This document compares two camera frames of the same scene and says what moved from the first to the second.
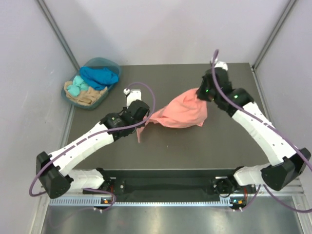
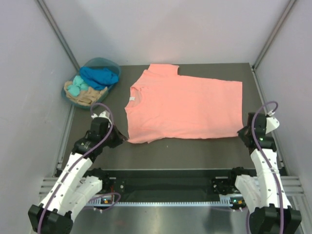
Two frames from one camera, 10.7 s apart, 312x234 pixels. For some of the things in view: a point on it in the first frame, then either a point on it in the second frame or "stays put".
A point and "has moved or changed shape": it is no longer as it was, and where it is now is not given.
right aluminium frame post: [269, 43] stays put
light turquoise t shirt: [78, 85] stays put
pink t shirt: [187, 110] has moved or changed shape
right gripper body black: [205, 93] -> [242, 132]
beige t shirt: [87, 97] stays put
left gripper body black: [141, 125] -> [114, 139]
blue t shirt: [98, 78] stays put
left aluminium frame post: [47, 15] stays put
